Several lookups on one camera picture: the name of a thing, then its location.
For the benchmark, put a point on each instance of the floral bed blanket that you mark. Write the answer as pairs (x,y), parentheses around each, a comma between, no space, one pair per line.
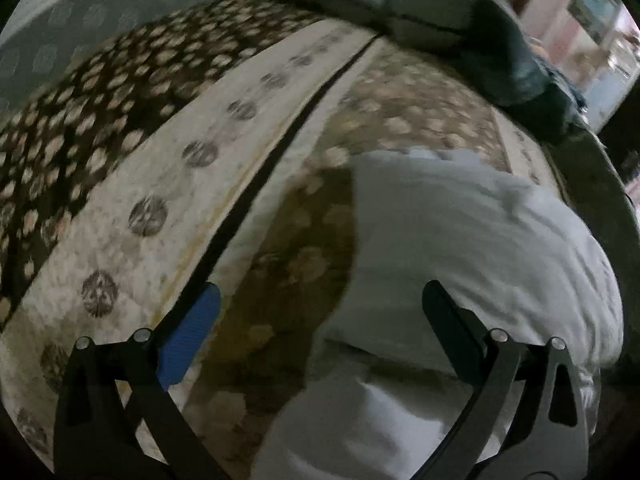
(150,170)

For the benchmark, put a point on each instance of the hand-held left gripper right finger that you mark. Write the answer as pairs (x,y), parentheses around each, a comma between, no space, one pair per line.
(452,327)

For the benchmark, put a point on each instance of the light blue padded jacket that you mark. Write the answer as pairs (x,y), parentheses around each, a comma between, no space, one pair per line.
(450,240)

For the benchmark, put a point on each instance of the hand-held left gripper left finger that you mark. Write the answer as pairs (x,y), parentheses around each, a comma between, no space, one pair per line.
(192,330)

